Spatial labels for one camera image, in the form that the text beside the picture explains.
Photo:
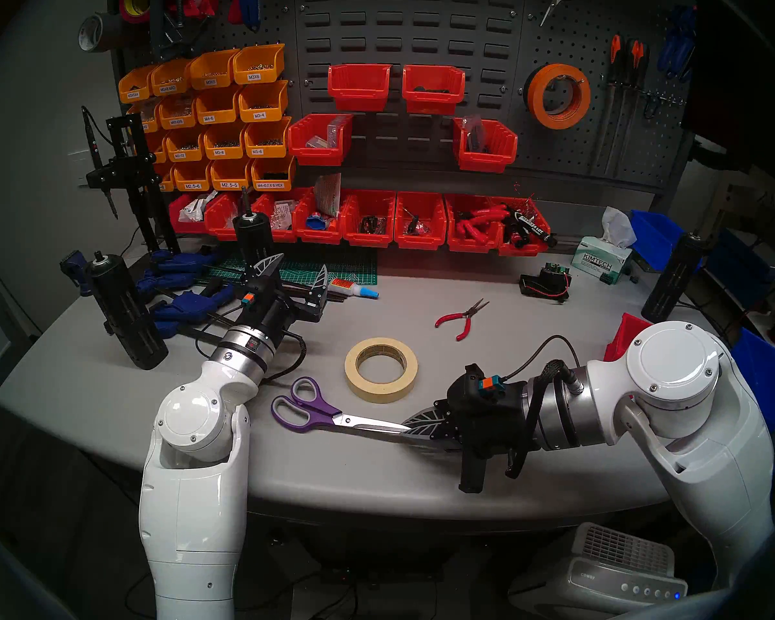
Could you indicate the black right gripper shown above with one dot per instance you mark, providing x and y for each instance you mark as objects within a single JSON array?
[{"x": 497, "y": 425}]

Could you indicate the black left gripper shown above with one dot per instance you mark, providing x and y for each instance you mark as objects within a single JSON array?
[{"x": 278, "y": 312}]

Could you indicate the black tape roll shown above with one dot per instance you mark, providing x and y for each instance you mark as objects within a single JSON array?
[{"x": 527, "y": 95}]

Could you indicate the orange tape roll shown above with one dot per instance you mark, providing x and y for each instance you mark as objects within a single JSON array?
[{"x": 578, "y": 108}]

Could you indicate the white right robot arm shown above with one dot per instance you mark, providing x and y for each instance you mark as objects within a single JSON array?
[{"x": 704, "y": 431}]

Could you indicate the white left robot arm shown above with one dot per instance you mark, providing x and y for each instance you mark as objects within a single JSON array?
[{"x": 194, "y": 515}]

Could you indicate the beige masking tape roll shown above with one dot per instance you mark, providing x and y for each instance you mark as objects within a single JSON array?
[{"x": 380, "y": 394}]

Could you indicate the grey perforated pegboard panel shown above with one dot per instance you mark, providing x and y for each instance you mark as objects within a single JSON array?
[
  {"x": 536, "y": 147},
  {"x": 284, "y": 18}
]

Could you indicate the red plastic storage bin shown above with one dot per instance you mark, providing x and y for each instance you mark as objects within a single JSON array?
[
  {"x": 368, "y": 239},
  {"x": 320, "y": 236},
  {"x": 623, "y": 338},
  {"x": 358, "y": 89},
  {"x": 434, "y": 99},
  {"x": 420, "y": 241},
  {"x": 283, "y": 234},
  {"x": 471, "y": 245},
  {"x": 487, "y": 157},
  {"x": 320, "y": 150},
  {"x": 181, "y": 223},
  {"x": 523, "y": 250},
  {"x": 223, "y": 225}
]

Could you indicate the blue plastic cap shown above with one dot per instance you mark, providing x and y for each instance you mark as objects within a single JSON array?
[{"x": 318, "y": 223}]

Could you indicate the black cylinder with long bit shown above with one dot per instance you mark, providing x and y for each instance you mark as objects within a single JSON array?
[{"x": 252, "y": 237}]

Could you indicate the white glue bottle blue cap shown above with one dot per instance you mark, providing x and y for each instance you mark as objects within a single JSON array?
[{"x": 349, "y": 288}]

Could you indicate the green cutting mat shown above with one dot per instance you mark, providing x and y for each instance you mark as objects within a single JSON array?
[{"x": 352, "y": 267}]

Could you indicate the small clear parts bag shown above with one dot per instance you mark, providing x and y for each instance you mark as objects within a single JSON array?
[{"x": 283, "y": 215}]

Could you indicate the user manual in bag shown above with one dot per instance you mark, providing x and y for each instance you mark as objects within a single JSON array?
[{"x": 328, "y": 196}]

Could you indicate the black small hardware pile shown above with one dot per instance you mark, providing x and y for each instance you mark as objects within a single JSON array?
[
  {"x": 415, "y": 225},
  {"x": 373, "y": 225}
]

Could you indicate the yellow bin labelled HEX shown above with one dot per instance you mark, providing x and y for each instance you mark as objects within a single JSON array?
[{"x": 273, "y": 179}]

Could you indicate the blue bar clamp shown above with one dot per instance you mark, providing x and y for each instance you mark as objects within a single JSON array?
[
  {"x": 174, "y": 265},
  {"x": 187, "y": 309}
]

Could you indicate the yellow bin labelled M2.5-5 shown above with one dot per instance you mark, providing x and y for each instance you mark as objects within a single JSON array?
[{"x": 230, "y": 181}]

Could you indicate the white crumpled plastic bag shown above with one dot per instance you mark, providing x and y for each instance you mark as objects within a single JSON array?
[{"x": 197, "y": 208}]

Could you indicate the yellow bin labelled M3-6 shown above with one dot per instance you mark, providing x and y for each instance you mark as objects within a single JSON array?
[{"x": 268, "y": 147}]

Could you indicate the yellow bin labelled M2.5-6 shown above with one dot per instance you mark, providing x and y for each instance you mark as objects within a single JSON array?
[{"x": 192, "y": 181}]

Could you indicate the clear plastic parts bag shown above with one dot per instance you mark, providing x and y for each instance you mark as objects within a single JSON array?
[{"x": 328, "y": 134}]

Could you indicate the yellow bin labelled M3-8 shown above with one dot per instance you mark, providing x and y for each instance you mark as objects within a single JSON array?
[{"x": 224, "y": 148}]

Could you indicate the yellow bin labelled M2.5-8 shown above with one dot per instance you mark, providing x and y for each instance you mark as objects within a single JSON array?
[{"x": 168, "y": 183}]

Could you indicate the yellow bin labelled M3-12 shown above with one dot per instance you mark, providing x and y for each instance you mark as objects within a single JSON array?
[{"x": 184, "y": 150}]

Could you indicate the yellow bin labelled M3-4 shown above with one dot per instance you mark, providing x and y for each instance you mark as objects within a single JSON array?
[{"x": 263, "y": 110}]

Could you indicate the black ribbed cylinder tool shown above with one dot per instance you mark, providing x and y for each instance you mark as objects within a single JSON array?
[
  {"x": 675, "y": 276},
  {"x": 129, "y": 321}
]

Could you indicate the yellow bin labelled M4-6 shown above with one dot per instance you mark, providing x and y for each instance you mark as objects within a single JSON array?
[{"x": 216, "y": 113}]

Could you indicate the yellow bin labelled M3-16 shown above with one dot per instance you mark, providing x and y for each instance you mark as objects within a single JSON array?
[{"x": 161, "y": 150}]

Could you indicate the yellow bin labelled M4X4X6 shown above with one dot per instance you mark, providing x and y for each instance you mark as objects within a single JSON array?
[{"x": 177, "y": 118}]

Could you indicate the yellow bin labelled M3X6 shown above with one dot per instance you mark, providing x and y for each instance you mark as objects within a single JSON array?
[{"x": 258, "y": 73}]

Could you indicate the yellow bin labelled M4X6X5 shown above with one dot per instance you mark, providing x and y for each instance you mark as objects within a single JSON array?
[{"x": 152, "y": 112}]

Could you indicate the grey Coway air purifier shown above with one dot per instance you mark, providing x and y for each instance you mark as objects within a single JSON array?
[{"x": 600, "y": 580}]

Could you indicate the clear bag with black parts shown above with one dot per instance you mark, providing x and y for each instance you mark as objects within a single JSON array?
[{"x": 475, "y": 134}]

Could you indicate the yellow bin labelled M3X8 BAD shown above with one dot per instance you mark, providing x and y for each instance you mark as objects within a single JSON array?
[{"x": 170, "y": 82}]

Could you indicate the Kimtech tissue box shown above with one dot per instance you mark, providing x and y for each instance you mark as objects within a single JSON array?
[{"x": 597, "y": 260}]

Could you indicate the red utility knife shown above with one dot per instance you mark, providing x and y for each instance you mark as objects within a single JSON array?
[{"x": 234, "y": 11}]

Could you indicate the blue utility knife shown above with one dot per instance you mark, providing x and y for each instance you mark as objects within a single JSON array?
[{"x": 250, "y": 5}]

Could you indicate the red plastic tool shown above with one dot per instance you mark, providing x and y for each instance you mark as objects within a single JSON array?
[{"x": 203, "y": 5}]

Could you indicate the small blue storage bin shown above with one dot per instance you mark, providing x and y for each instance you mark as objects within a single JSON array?
[{"x": 655, "y": 237}]

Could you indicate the large blue storage bin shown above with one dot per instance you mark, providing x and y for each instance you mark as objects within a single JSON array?
[{"x": 762, "y": 373}]

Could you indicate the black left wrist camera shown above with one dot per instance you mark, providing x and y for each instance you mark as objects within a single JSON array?
[{"x": 250, "y": 297}]

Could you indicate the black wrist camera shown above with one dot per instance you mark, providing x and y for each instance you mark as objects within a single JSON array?
[
  {"x": 475, "y": 383},
  {"x": 250, "y": 297}
]

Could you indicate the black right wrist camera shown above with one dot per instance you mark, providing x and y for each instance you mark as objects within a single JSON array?
[{"x": 475, "y": 383}]

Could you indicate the black metal stand frame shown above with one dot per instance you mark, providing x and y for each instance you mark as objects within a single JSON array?
[{"x": 139, "y": 173}]

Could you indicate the grey louvred wall panel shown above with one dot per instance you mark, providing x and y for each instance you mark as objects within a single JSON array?
[{"x": 426, "y": 31}]

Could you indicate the grey duct tape roll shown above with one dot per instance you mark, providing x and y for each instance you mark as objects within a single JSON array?
[{"x": 111, "y": 34}]

